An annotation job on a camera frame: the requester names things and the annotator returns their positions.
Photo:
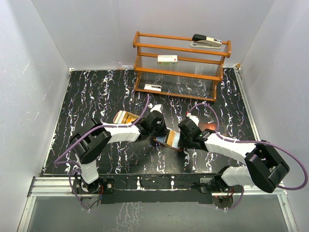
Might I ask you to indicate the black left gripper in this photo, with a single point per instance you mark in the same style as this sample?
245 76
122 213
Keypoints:
163 130

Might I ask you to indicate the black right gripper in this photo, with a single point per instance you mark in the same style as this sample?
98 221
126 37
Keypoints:
183 144

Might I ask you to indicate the gold credit card black stripe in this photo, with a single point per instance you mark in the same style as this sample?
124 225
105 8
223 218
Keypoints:
173 139

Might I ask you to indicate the brown leather card holder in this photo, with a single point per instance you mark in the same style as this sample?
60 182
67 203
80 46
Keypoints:
162 141

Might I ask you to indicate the beige oval card tray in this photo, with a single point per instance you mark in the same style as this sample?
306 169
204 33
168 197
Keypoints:
125 118

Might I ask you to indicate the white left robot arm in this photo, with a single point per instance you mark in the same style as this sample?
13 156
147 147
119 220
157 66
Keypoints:
90 141

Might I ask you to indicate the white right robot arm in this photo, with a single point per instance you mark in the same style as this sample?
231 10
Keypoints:
262 167

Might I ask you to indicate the dark book three days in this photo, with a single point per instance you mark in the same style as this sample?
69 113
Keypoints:
222 129

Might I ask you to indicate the small white box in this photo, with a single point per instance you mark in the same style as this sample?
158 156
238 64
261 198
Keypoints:
150 87

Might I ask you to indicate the orange wooden shelf rack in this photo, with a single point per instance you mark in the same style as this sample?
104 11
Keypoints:
197 74

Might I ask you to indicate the white staples box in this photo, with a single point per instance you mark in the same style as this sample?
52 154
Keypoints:
167 60

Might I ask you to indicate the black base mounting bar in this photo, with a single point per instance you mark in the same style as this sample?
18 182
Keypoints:
152 188

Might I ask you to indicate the black and beige stapler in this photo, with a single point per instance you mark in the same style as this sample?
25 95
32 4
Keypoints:
203 41

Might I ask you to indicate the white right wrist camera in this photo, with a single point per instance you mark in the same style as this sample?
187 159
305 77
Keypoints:
193 118

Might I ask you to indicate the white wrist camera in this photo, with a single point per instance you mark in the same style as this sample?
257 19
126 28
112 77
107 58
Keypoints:
157 107
193 118

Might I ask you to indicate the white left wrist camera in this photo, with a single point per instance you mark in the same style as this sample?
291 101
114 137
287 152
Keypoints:
157 107

